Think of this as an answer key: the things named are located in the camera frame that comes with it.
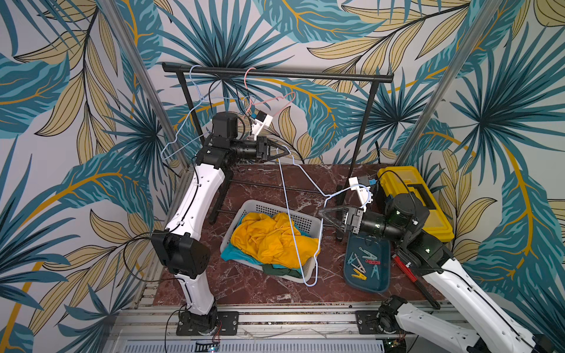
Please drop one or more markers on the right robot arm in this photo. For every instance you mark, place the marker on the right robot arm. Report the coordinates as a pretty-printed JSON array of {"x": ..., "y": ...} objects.
[{"x": 402, "y": 224}]

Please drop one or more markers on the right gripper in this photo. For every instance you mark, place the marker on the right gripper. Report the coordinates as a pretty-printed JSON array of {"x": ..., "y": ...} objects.
[{"x": 349, "y": 220}]

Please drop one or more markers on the dark green t-shirt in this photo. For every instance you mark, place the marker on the dark green t-shirt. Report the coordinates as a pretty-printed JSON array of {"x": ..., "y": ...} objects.
[{"x": 269, "y": 269}]

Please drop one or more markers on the beige pink clothespin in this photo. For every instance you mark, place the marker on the beige pink clothespin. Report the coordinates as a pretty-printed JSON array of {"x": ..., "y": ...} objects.
[{"x": 358, "y": 265}]

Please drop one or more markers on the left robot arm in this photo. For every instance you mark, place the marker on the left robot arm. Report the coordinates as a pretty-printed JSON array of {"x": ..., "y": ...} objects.
[{"x": 178, "y": 247}]

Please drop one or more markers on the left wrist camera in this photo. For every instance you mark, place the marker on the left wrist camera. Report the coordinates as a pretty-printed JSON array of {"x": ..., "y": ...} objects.
[{"x": 261, "y": 121}]

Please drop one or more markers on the yellow black toolbox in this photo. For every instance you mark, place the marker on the yellow black toolbox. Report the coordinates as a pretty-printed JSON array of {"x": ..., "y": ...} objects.
[{"x": 397, "y": 180}]

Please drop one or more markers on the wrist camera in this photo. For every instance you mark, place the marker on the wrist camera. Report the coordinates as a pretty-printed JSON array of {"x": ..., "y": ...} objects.
[
  {"x": 365, "y": 188},
  {"x": 261, "y": 121}
]

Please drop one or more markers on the turquoise printed t-shirt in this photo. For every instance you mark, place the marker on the turquoise printed t-shirt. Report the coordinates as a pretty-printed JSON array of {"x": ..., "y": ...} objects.
[{"x": 235, "y": 254}]

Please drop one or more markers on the red pipe wrench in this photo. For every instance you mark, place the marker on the red pipe wrench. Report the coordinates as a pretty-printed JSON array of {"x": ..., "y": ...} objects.
[{"x": 416, "y": 282}]

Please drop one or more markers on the left aluminium frame post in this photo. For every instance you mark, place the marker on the left aluminium frame post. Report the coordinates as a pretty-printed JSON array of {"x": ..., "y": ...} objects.
[{"x": 126, "y": 39}]

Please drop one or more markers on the dark teal plastic tray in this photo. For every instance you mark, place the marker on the dark teal plastic tray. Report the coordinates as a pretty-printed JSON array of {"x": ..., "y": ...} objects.
[{"x": 380, "y": 248}]

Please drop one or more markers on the light blue wire hanger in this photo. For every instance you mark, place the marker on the light blue wire hanger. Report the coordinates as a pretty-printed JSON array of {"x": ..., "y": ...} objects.
[{"x": 188, "y": 121}]

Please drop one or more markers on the right aluminium frame post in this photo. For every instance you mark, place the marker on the right aluminium frame post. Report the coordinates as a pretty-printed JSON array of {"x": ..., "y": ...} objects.
[{"x": 475, "y": 31}]

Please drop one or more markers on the black clothes rack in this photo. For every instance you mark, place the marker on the black clothes rack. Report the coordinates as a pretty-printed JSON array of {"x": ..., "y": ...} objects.
[{"x": 228, "y": 73}]

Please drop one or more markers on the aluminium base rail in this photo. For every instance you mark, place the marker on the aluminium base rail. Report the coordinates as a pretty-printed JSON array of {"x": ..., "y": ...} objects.
[{"x": 259, "y": 328}]

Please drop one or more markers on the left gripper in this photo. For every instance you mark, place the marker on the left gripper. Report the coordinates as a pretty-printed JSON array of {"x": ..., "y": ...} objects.
[{"x": 263, "y": 140}]

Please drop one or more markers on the yellow clothespin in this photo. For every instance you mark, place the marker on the yellow clothespin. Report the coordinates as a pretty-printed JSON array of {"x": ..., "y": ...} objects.
[{"x": 359, "y": 275}]

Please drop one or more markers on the grey perforated plastic basket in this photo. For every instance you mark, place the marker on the grey perforated plastic basket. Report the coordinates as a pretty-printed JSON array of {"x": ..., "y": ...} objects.
[{"x": 307, "y": 225}]

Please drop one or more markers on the yellow t-shirt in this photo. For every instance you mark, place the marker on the yellow t-shirt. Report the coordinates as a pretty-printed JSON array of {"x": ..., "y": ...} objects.
[{"x": 273, "y": 240}]

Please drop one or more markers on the aluminium frame post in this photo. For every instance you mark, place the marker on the aluminium frame post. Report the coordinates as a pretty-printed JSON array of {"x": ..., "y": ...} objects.
[
  {"x": 126, "y": 39},
  {"x": 475, "y": 31}
]

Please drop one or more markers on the teal clothespin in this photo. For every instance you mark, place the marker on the teal clothespin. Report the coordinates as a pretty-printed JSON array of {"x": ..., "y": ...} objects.
[
  {"x": 351, "y": 259},
  {"x": 375, "y": 271}
]

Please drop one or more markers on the mint white clothespin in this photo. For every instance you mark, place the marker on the mint white clothespin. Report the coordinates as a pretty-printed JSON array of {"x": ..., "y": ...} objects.
[{"x": 368, "y": 255}]

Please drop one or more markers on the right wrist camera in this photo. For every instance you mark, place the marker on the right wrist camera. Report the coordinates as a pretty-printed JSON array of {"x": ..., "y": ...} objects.
[{"x": 365, "y": 188}]

